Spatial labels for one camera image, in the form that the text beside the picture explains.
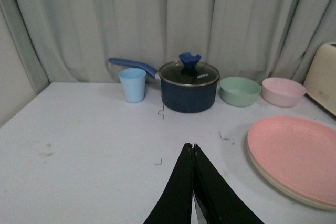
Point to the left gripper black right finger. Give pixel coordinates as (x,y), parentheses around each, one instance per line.
(215,200)

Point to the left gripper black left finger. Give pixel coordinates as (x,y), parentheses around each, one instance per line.
(175,203)

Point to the pink plate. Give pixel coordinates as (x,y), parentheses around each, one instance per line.
(297,153)

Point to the beige plate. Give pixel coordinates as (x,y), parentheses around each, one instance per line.
(287,192)

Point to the dark blue saucepan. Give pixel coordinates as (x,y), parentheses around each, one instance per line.
(178,98)

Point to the green bowl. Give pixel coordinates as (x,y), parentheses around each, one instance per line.
(239,91)

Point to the pink bowl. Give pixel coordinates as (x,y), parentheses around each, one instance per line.
(282,92)

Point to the light blue cup left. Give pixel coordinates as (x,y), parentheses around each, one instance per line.
(133,84)

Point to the glass pot lid blue knob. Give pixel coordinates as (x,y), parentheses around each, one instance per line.
(189,71)

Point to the cream toaster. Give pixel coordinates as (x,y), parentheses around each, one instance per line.
(320,79)

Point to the grey curtain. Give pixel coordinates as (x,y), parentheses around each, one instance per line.
(45,41)

